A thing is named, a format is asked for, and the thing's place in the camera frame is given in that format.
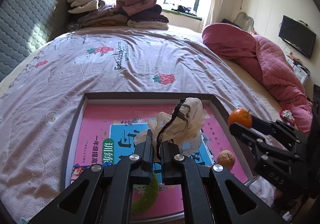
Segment orange tangerine with stem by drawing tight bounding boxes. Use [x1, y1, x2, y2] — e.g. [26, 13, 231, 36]
[228, 108, 253, 128]

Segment blue oreo cookie packet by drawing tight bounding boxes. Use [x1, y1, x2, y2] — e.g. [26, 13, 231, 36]
[70, 164, 91, 184]

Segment green fuzzy ring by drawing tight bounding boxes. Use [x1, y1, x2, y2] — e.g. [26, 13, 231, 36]
[130, 171, 160, 215]

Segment walnut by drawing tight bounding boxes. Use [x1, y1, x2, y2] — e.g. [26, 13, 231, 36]
[216, 150, 235, 171]

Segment white drawstring cloth bag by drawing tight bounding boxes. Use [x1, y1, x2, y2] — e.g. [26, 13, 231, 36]
[148, 98, 205, 162]

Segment small toy figure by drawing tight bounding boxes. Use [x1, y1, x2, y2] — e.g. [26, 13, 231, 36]
[279, 109, 297, 128]

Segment white drawer cabinet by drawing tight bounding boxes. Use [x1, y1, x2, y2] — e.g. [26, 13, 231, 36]
[285, 55, 310, 86]

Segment pink chinese workbook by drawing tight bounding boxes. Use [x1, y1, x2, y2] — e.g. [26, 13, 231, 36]
[61, 101, 252, 223]

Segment pink quilted blanket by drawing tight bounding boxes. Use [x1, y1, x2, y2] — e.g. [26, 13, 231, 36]
[202, 23, 312, 135]

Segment black flat tv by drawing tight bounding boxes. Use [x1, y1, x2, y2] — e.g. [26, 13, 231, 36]
[278, 15, 317, 59]

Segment pink strawberry bed sheet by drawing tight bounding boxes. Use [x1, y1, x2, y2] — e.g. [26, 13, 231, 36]
[1, 27, 280, 223]

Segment clothes on window sill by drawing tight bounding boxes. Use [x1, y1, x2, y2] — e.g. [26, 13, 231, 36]
[172, 5, 197, 16]

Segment pile of folded clothes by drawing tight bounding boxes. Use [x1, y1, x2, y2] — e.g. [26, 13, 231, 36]
[66, 0, 169, 32]

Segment grey quilted headboard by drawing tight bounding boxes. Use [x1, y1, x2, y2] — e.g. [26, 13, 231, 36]
[1, 0, 68, 80]

